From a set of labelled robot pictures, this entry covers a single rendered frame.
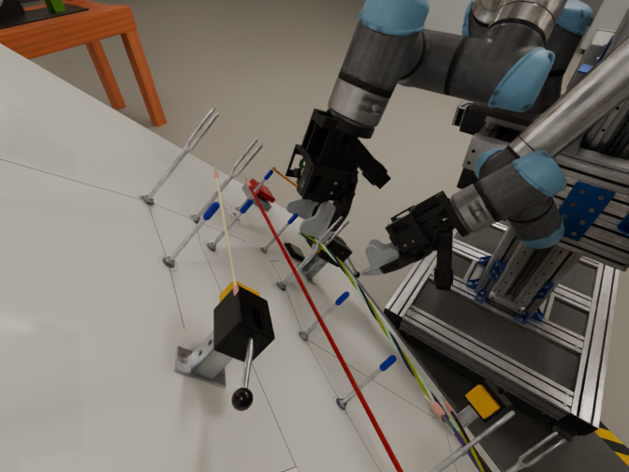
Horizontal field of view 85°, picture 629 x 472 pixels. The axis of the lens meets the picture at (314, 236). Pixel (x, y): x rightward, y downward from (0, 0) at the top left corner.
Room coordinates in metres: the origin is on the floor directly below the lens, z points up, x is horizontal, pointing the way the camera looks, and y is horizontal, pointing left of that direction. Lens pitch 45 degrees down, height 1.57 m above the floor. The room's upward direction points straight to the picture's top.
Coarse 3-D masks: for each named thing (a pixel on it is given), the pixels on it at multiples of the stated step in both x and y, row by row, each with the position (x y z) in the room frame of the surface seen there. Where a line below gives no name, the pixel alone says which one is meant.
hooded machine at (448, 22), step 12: (432, 0) 4.65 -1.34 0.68; (444, 0) 4.56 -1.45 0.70; (456, 0) 4.48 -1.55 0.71; (468, 0) 4.39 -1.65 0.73; (432, 12) 4.63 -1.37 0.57; (444, 12) 4.54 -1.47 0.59; (456, 12) 4.46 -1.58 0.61; (432, 24) 4.61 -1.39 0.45; (444, 24) 4.52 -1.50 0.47; (456, 24) 4.43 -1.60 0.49
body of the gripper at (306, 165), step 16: (320, 112) 0.44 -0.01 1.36; (320, 128) 0.43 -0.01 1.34; (336, 128) 0.42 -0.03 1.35; (352, 128) 0.41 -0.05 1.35; (368, 128) 0.43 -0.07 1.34; (304, 144) 0.43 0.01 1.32; (320, 144) 0.43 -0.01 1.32; (336, 144) 0.43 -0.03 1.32; (352, 144) 0.43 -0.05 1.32; (304, 160) 0.43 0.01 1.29; (320, 160) 0.41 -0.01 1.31; (336, 160) 0.42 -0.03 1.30; (352, 160) 0.43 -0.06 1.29; (288, 176) 0.44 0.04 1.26; (304, 176) 0.40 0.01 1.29; (320, 176) 0.39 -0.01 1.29; (336, 176) 0.40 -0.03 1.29; (352, 176) 0.41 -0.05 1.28; (304, 192) 0.38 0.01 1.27; (320, 192) 0.39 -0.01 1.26; (336, 192) 0.40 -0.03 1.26
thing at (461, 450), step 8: (504, 416) 0.10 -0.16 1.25; (512, 416) 0.10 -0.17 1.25; (496, 424) 0.09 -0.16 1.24; (488, 432) 0.09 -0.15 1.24; (472, 440) 0.09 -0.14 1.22; (480, 440) 0.09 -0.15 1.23; (464, 448) 0.08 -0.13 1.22; (448, 456) 0.08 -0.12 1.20; (456, 456) 0.08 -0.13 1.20; (440, 464) 0.08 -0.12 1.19; (448, 464) 0.07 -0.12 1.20
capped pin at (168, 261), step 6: (216, 204) 0.26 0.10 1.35; (210, 210) 0.26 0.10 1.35; (216, 210) 0.26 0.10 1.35; (204, 216) 0.25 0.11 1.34; (210, 216) 0.25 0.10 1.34; (198, 222) 0.25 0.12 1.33; (204, 222) 0.25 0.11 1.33; (198, 228) 0.25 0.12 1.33; (192, 234) 0.25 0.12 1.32; (186, 240) 0.24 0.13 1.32; (180, 246) 0.24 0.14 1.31; (174, 252) 0.24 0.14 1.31; (180, 252) 0.24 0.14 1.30; (162, 258) 0.23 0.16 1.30; (168, 258) 0.23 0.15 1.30; (174, 258) 0.23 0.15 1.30; (168, 264) 0.23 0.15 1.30; (174, 264) 0.23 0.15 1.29
